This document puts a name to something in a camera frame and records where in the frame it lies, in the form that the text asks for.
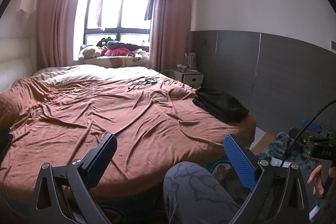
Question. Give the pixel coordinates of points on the pink curtain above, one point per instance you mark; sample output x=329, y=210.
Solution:
x=173, y=16
x=60, y=16

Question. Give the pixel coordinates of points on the pink striped box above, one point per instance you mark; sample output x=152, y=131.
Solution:
x=191, y=61

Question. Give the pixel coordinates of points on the wall socket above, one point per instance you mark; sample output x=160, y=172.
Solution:
x=333, y=46

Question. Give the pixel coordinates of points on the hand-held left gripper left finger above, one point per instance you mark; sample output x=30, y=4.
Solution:
x=101, y=161

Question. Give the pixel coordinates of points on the person's leg in grey pants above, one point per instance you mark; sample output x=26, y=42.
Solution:
x=194, y=195

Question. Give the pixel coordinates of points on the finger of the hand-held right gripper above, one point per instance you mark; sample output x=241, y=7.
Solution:
x=300, y=136
x=319, y=128

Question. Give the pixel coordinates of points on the hanging pink garment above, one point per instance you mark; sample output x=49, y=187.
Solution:
x=101, y=8

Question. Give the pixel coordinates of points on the small white plush toy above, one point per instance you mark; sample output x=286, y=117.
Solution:
x=140, y=54

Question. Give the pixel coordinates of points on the window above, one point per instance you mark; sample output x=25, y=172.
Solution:
x=105, y=16

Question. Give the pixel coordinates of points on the person's right hand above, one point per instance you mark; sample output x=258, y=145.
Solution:
x=317, y=182

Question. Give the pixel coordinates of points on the hanging dark garment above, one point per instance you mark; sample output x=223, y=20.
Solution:
x=149, y=6

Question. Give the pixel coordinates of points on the brown cardboard sheet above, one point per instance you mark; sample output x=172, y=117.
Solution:
x=262, y=142

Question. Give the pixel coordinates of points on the cream padded headboard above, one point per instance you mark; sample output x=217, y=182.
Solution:
x=15, y=66

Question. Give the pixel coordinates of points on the white nightstand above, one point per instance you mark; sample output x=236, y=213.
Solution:
x=193, y=79

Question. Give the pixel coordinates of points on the white brown plush dog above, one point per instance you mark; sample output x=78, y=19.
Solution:
x=89, y=52

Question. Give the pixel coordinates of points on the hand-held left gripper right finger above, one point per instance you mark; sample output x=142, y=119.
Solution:
x=240, y=161

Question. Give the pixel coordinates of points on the black pants pile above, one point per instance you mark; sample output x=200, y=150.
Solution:
x=223, y=106

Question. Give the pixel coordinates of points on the bear print cushion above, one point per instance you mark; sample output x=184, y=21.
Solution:
x=113, y=61

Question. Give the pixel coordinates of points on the pink plush toy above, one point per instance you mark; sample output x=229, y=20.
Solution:
x=118, y=52

